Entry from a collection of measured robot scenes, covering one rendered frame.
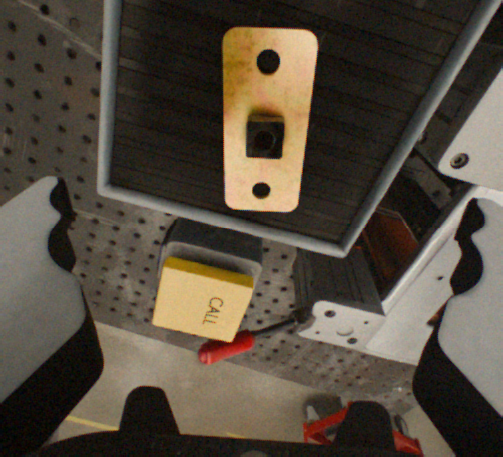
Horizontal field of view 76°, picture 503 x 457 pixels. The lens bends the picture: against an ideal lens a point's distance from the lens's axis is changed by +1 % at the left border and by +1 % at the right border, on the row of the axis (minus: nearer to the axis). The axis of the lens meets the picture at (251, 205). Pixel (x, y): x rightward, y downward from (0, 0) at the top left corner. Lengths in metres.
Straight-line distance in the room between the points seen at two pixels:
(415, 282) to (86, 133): 0.64
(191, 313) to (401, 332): 0.37
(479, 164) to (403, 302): 0.28
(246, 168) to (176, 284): 0.10
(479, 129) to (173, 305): 0.22
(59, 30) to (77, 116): 0.15
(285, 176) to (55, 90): 0.62
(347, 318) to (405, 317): 0.14
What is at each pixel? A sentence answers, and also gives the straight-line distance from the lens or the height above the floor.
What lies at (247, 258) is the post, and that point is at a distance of 0.22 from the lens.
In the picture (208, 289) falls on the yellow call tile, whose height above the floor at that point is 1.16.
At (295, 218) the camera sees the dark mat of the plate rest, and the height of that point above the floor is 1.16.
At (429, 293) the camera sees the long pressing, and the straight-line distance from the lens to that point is 0.49.
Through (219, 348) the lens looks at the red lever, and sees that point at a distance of 0.33.
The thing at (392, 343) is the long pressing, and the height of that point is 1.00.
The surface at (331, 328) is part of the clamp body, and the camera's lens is 0.41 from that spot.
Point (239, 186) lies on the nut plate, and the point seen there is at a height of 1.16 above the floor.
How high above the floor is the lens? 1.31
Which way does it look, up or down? 58 degrees down
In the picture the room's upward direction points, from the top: 175 degrees counter-clockwise
